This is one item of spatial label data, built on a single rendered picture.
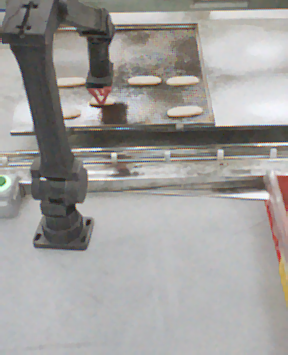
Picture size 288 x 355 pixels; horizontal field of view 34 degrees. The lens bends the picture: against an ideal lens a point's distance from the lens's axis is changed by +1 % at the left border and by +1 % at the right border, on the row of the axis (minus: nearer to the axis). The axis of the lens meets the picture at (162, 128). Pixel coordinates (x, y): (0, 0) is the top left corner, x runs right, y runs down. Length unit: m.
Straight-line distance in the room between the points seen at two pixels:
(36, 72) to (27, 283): 0.44
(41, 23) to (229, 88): 0.77
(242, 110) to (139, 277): 0.59
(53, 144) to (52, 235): 0.23
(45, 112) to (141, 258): 0.38
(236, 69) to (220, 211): 0.54
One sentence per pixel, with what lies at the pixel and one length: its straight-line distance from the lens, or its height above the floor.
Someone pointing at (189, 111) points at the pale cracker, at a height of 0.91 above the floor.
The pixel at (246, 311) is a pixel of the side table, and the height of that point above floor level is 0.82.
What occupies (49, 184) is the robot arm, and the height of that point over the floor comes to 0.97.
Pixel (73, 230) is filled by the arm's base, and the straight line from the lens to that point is 1.06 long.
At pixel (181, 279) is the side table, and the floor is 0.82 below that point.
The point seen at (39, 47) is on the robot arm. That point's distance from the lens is 0.81.
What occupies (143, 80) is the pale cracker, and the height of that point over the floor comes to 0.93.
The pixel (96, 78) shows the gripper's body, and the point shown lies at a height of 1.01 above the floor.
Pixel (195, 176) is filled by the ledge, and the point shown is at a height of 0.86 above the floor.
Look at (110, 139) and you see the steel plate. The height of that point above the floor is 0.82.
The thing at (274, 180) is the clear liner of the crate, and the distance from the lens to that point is 1.10.
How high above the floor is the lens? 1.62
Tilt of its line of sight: 35 degrees down
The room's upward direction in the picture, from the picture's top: straight up
